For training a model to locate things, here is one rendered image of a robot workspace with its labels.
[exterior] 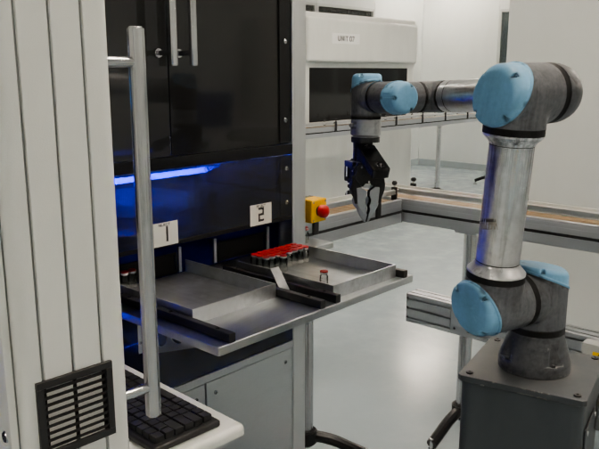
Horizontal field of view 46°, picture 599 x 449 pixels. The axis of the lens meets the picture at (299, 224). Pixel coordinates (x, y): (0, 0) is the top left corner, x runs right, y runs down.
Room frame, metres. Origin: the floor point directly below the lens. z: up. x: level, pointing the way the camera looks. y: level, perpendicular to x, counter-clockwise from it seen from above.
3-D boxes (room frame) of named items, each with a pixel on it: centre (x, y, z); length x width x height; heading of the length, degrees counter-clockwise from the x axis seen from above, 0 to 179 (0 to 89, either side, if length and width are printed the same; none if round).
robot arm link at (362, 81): (1.78, -0.17, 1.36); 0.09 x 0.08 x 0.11; 30
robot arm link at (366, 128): (1.78, -0.16, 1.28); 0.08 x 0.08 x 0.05
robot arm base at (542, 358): (1.45, -0.51, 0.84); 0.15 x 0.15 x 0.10
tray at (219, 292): (1.67, 0.27, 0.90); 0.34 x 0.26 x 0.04; 48
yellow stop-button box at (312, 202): (2.19, -0.04, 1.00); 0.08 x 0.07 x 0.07; 48
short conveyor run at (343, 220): (2.50, -0.12, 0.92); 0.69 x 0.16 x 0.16; 138
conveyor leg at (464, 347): (2.59, -0.64, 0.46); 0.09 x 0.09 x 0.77; 48
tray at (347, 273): (1.85, -0.04, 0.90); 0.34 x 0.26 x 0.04; 48
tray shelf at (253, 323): (1.75, 0.10, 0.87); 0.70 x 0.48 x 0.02; 138
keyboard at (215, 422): (1.24, 0.33, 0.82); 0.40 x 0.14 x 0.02; 46
